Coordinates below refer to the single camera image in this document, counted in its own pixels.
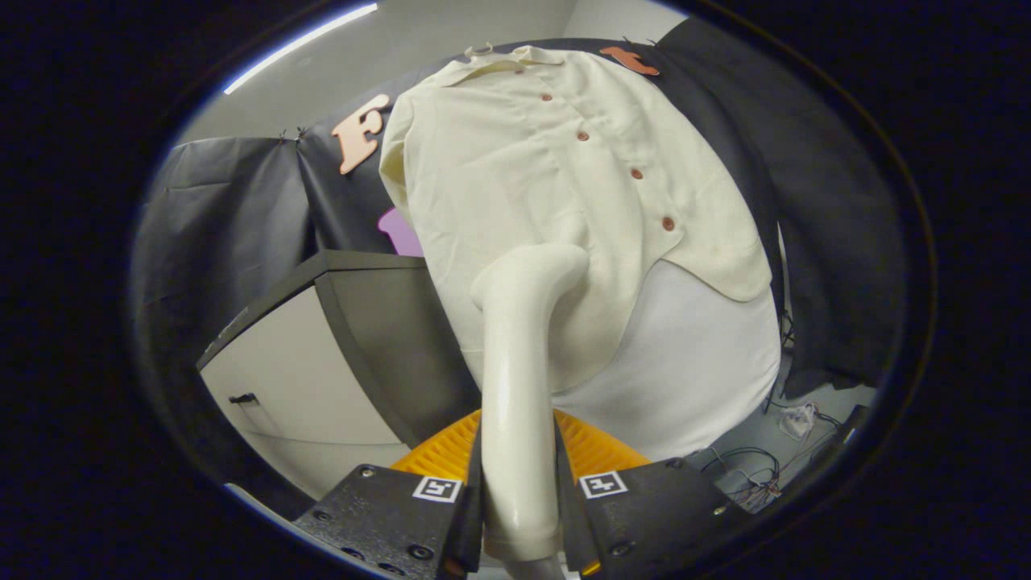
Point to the white ironing board panel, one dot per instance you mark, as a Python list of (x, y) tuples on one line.
[(693, 362)]

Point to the cream button shirt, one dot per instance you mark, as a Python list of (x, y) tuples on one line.
[(499, 177)]

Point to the black backdrop cloth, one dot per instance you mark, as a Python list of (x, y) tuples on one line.
[(821, 201)]

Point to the white power adapter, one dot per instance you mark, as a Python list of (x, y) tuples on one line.
[(797, 420)]

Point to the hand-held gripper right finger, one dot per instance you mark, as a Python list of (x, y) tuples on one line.
[(568, 515)]

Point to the dark box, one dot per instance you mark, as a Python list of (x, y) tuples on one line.
[(854, 423)]

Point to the white clothes hanger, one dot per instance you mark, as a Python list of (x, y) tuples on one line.
[(481, 50)]

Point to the grey top white cabinet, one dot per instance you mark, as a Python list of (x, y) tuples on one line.
[(306, 379)]

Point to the white garment steamer head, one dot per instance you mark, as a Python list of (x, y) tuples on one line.
[(515, 403)]

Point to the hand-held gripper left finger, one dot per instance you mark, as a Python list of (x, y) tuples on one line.
[(471, 515)]

